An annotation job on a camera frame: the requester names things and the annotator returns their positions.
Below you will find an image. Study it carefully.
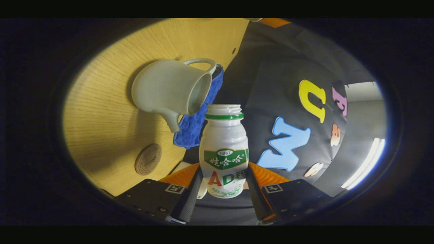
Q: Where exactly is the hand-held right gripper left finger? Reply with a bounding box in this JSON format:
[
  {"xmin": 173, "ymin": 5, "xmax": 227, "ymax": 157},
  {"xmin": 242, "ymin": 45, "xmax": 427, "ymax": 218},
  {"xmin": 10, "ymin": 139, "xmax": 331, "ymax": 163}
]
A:
[{"xmin": 114, "ymin": 162, "xmax": 204, "ymax": 225}]

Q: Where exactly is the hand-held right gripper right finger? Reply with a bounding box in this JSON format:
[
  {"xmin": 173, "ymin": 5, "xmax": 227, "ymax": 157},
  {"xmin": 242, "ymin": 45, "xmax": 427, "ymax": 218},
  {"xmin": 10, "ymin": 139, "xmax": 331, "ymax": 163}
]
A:
[{"xmin": 246, "ymin": 162, "xmax": 336, "ymax": 225}]

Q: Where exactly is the round wooden coaster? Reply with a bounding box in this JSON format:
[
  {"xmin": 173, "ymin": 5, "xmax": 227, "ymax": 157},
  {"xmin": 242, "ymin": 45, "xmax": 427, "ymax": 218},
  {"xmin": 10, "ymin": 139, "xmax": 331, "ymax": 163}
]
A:
[{"xmin": 135, "ymin": 143, "xmax": 163, "ymax": 176}]

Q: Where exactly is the white water bottle green label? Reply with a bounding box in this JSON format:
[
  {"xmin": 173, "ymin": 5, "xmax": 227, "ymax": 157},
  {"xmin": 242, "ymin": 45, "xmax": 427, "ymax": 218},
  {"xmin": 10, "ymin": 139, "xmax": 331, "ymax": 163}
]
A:
[{"xmin": 199, "ymin": 104, "xmax": 250, "ymax": 199}]

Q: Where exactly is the white ceramic teacup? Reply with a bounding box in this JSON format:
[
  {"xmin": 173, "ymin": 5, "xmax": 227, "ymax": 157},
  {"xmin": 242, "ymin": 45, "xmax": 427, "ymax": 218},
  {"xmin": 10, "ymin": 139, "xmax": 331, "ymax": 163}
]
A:
[{"xmin": 131, "ymin": 58, "xmax": 217, "ymax": 133}]

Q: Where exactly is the black backdrop cloth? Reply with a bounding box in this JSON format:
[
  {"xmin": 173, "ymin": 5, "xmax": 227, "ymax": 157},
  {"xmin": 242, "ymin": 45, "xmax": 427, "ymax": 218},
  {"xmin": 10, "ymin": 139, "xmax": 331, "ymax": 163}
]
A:
[{"xmin": 183, "ymin": 21, "xmax": 377, "ymax": 226}]

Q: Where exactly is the blue towel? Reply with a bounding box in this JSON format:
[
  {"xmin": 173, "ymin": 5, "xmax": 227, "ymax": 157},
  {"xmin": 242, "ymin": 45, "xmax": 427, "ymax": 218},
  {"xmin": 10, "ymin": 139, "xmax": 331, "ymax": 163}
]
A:
[{"xmin": 173, "ymin": 64, "xmax": 225, "ymax": 149}]

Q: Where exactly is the ceiling light strip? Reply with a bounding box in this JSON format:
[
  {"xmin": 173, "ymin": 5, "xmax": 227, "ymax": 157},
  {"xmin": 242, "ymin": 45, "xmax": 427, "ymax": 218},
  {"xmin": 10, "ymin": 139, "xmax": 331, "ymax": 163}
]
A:
[{"xmin": 341, "ymin": 138, "xmax": 386, "ymax": 190}]

